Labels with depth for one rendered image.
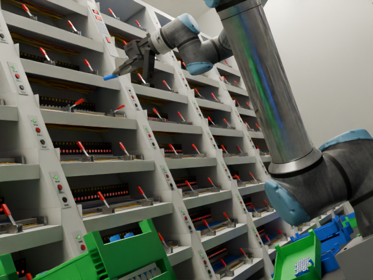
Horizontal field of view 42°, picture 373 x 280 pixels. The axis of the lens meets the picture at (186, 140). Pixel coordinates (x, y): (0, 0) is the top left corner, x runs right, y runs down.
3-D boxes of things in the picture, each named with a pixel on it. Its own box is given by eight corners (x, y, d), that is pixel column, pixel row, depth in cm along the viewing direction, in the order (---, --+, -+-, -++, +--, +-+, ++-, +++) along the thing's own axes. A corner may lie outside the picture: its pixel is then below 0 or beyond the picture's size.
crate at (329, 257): (346, 258, 227) (337, 242, 229) (338, 268, 209) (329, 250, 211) (289, 280, 239) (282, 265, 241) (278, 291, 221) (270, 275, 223)
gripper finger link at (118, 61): (108, 64, 190) (127, 53, 187) (113, 77, 188) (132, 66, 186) (104, 62, 187) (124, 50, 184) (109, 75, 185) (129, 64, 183)
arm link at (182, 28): (196, 33, 171) (184, 8, 171) (167, 50, 175) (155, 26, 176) (205, 35, 180) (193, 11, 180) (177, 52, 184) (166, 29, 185)
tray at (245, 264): (263, 266, 261) (261, 240, 262) (221, 296, 207) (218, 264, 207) (228, 265, 270) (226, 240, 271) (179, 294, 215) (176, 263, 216)
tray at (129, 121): (137, 129, 216) (135, 108, 216) (39, 122, 161) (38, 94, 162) (100, 133, 224) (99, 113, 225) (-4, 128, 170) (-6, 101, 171)
